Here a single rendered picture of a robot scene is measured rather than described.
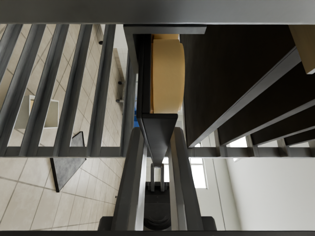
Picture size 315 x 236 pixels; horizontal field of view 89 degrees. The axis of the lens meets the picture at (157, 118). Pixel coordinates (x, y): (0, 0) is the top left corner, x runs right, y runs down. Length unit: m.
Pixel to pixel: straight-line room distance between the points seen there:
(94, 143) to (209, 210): 4.59
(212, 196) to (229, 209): 0.48
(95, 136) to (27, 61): 0.38
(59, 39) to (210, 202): 4.75
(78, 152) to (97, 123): 0.10
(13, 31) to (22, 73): 0.21
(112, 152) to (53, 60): 0.40
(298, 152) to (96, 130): 0.59
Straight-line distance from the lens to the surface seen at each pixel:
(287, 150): 0.56
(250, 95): 0.18
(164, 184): 0.42
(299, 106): 0.26
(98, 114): 0.53
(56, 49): 0.73
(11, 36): 0.87
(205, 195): 4.96
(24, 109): 1.31
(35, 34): 0.82
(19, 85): 0.71
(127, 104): 0.52
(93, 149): 0.50
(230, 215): 5.12
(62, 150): 0.54
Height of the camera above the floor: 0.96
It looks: level
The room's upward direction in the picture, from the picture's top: 90 degrees clockwise
